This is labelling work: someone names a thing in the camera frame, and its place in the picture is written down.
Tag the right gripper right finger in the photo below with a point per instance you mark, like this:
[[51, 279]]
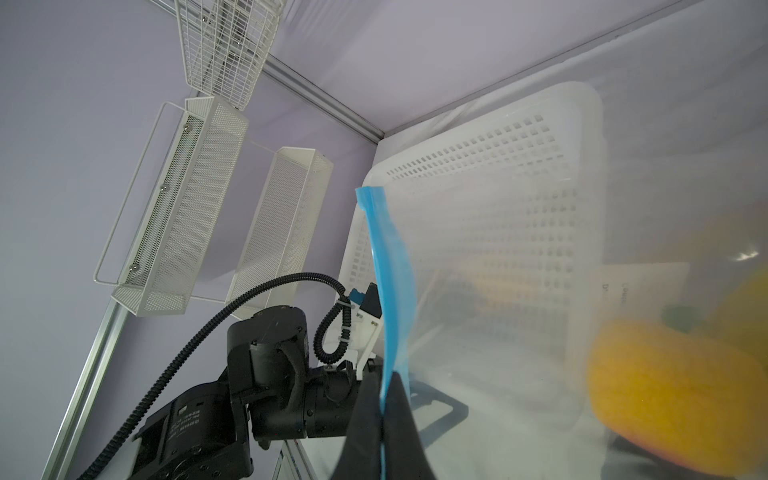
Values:
[[403, 456]]

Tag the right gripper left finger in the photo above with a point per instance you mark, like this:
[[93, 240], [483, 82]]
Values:
[[360, 457]]

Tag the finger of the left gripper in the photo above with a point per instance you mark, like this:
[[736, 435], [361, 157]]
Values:
[[435, 412]]

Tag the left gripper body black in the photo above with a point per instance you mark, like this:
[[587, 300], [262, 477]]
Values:
[[322, 408]]

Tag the clear zip top bag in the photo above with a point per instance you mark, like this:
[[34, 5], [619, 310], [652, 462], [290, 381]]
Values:
[[685, 224]]

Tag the small yellow food piece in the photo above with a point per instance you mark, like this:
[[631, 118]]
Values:
[[690, 400]]

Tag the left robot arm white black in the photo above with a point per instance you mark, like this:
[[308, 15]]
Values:
[[269, 392]]

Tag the white plastic perforated basket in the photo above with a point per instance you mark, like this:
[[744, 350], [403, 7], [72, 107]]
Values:
[[482, 241]]

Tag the upper white mesh shelf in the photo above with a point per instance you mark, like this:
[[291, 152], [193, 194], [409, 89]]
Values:
[[172, 240]]

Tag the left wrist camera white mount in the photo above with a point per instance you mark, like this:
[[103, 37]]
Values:
[[367, 328]]

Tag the white wire wall basket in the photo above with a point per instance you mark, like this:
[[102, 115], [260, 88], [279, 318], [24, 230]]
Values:
[[225, 45]]

